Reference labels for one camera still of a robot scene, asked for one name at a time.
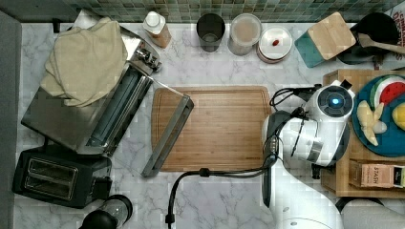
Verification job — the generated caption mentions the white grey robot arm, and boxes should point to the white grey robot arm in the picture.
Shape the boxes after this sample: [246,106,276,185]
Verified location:
[262,80,354,229]

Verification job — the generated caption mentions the bamboo drawer cabinet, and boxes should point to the bamboo drawer cabinet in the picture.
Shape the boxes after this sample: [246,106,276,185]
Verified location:
[321,69,405,198]

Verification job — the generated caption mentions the bamboo cutting board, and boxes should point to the bamboo cutting board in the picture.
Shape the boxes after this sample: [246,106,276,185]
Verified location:
[161,86,270,172]

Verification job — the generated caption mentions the glass toaster oven door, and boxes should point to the glass toaster oven door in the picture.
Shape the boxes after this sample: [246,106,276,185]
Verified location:
[114,76,194,178]

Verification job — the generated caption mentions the dark grey cup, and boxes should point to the dark grey cup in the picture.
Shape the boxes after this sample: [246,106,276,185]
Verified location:
[196,13,225,52]

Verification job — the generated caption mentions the clear lidded jar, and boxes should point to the clear lidded jar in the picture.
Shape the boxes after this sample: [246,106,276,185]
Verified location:
[227,13,262,56]

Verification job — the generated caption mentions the white lidded container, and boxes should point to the white lidded container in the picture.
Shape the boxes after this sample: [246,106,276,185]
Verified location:
[256,26,292,64]

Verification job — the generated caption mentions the white-capped sauce bottle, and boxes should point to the white-capped sauce bottle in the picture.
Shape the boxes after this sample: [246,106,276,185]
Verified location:
[142,11,172,49]

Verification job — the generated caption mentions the stainless toaster oven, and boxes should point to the stainless toaster oven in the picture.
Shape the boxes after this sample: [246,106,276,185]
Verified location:
[21,10,161,155]

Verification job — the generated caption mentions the beige folded cloth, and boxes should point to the beige folded cloth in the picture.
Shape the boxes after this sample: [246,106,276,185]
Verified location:
[40,17,127,107]

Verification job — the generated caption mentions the black glass grinder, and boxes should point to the black glass grinder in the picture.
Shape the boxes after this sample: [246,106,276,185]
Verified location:
[78,195,133,229]

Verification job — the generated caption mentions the teal box bamboo lid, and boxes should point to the teal box bamboo lid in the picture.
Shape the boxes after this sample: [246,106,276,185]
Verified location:
[294,11,356,68]

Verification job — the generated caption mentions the black two-slot toaster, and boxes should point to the black two-slot toaster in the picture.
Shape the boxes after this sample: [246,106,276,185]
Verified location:
[12,145,112,209]

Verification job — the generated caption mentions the banana pieces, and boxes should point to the banana pieces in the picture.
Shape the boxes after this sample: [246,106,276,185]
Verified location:
[356,100,388,146]

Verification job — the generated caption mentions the brown tea box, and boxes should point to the brown tea box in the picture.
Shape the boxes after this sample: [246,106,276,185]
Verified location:
[349,160,404,189]

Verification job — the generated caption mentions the wooden spatula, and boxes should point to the wooden spatula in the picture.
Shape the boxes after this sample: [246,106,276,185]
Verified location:
[358,33,405,54]

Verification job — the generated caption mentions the grey round base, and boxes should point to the grey round base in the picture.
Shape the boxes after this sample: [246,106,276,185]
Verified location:
[335,198,405,229]

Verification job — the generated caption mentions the watermelon slice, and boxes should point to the watermelon slice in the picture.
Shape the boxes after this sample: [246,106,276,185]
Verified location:
[370,75,405,108]

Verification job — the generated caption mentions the blue plate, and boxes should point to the blue plate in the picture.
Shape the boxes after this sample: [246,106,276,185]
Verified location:
[352,75,404,157]

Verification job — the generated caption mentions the yellow lemon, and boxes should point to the yellow lemon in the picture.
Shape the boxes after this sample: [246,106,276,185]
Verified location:
[392,103,405,131]

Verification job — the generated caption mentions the black utensil pot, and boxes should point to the black utensil pot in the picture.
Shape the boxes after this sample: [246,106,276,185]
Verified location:
[338,12,399,65]

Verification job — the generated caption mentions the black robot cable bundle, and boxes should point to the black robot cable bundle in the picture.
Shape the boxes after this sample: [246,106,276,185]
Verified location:
[164,83,323,229]

